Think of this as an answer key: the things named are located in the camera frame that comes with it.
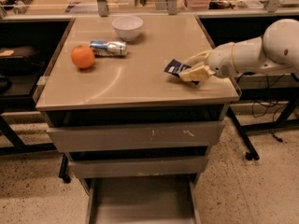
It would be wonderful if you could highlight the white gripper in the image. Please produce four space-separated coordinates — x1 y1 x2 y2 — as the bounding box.
178 42 235 82

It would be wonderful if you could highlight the dark blue rxbar wrapper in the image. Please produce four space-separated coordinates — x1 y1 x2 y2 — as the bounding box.
164 59 191 81

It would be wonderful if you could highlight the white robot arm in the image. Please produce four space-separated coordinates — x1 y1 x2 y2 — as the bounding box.
178 19 299 82

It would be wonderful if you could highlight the top grey drawer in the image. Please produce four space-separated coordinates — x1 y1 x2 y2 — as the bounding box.
48 121 224 152

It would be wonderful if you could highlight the middle grey drawer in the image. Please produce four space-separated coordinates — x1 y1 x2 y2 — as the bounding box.
69 156 208 178

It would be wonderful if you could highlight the grey drawer cabinet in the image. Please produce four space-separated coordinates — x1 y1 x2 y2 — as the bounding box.
33 14 243 185

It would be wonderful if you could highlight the open bottom grey drawer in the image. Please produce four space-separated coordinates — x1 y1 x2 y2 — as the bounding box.
85 175 202 224

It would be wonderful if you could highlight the white ceramic bowl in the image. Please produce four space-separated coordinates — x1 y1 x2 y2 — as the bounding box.
112 16 143 41

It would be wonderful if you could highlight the blue silver drink can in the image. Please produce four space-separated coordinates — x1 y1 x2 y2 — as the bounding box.
90 40 127 57

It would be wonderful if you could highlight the orange fruit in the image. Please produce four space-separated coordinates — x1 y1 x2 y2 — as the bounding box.
71 45 95 69

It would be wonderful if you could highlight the black frame with caster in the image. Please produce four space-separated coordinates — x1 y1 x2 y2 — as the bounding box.
227 98 299 161

